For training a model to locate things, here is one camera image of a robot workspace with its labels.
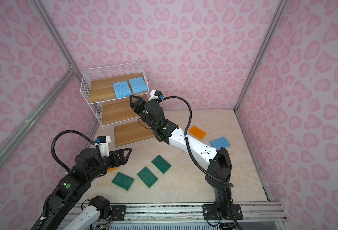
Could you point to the aluminium frame corner post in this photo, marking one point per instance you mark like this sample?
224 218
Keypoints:
275 21
48 22

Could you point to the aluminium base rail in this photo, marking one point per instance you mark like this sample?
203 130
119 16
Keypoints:
183 216

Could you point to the white wire three-tier shelf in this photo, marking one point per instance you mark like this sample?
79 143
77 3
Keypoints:
115 116

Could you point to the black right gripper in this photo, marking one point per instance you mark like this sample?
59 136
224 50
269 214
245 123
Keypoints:
138 104

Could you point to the green scouring pad upper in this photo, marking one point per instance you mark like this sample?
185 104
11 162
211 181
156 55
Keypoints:
161 164

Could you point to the orange sponge far left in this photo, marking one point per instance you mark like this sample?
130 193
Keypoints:
111 169

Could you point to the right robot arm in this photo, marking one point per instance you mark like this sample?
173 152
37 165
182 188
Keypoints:
214 163

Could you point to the green scouring pad left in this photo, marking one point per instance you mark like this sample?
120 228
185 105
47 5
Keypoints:
123 181

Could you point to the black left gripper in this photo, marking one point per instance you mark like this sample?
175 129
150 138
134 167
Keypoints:
123 159

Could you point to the aluminium frame right corner post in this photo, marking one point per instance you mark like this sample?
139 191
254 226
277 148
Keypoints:
275 21

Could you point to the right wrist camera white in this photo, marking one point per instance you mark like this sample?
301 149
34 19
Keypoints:
156 95

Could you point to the green scouring pad middle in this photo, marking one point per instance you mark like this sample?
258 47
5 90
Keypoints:
147 177

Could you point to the green scouring pad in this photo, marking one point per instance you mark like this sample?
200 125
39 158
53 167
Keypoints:
161 164
147 177
123 181

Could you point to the aluminium frame left corner post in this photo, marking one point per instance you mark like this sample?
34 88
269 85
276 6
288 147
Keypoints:
48 22

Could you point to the aluminium diagonal frame bar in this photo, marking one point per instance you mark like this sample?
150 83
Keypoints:
25 127

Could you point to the blue sponge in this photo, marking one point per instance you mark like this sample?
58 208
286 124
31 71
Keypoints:
121 89
138 85
220 143

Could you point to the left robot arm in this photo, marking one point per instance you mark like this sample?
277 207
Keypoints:
90 164

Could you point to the orange sponge far right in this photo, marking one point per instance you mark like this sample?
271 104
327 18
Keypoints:
197 132

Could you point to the orange sponge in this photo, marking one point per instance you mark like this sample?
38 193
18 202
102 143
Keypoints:
197 132
111 169

